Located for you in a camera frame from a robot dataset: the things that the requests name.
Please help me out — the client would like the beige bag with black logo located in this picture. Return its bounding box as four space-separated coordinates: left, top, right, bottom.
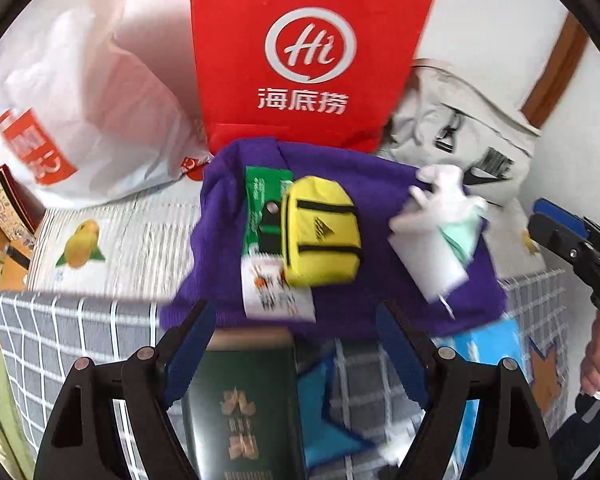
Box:
375 57 541 208

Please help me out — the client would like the yellow pouch with black straps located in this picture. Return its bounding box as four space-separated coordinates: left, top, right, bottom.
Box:
259 176 363 288

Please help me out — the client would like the person's right forearm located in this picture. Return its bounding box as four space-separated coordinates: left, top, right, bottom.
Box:
550 395 600 480

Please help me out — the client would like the person's right hand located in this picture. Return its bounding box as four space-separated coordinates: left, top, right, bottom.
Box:
579 310 600 403

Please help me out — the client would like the wooden headboard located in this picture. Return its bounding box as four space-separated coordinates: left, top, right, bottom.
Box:
520 12 588 128

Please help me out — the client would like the red paper bag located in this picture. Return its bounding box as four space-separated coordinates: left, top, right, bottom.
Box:
189 0 441 153

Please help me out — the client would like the white plastic shopping bag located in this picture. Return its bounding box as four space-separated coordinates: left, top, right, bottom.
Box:
0 0 213 208

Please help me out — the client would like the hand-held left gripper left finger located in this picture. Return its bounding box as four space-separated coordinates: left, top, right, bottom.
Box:
32 300 216 480

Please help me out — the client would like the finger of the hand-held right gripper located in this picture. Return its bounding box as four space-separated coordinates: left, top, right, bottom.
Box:
531 198 600 241
526 215 600 273

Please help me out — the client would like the patterned decorative box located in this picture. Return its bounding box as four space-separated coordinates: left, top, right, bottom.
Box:
0 164 46 241

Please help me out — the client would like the light wooden furniture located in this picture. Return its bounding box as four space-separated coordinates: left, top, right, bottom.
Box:
0 230 33 291

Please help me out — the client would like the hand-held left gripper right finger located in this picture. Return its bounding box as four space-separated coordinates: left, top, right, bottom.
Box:
375 300 553 480

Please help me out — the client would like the grey plaid blanket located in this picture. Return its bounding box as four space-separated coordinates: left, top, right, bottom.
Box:
0 267 568 480

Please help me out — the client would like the dark green box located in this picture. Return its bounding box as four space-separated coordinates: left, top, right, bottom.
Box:
182 332 308 480

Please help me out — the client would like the white packet with orange print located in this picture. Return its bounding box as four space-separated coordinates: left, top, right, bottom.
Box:
241 254 317 322

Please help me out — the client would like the large blue tissue pack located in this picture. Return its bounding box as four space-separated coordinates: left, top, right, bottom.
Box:
450 317 526 466

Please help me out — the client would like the purple towel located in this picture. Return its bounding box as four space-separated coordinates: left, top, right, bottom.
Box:
160 137 508 338

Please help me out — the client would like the green tissue packet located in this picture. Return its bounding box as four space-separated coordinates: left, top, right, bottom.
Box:
244 166 293 261

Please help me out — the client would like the white spray bottle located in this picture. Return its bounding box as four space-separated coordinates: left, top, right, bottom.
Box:
390 164 490 266

